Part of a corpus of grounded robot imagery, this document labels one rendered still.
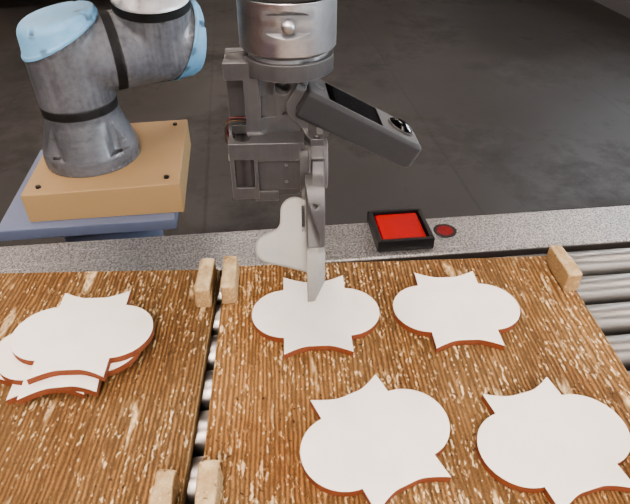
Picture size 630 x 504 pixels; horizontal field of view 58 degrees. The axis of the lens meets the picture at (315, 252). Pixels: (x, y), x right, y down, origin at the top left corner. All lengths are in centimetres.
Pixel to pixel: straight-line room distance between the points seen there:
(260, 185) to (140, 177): 47
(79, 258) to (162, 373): 26
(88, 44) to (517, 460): 76
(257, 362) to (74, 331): 19
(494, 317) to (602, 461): 18
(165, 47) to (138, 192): 22
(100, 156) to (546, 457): 74
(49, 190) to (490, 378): 69
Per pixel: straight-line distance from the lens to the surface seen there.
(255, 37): 44
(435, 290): 66
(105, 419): 57
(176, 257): 76
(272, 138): 47
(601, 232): 88
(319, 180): 46
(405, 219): 79
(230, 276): 64
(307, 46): 43
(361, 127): 48
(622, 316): 74
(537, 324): 66
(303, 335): 59
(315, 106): 46
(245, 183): 48
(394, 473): 50
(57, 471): 55
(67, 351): 60
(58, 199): 95
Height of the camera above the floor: 137
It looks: 38 degrees down
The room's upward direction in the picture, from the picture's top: straight up
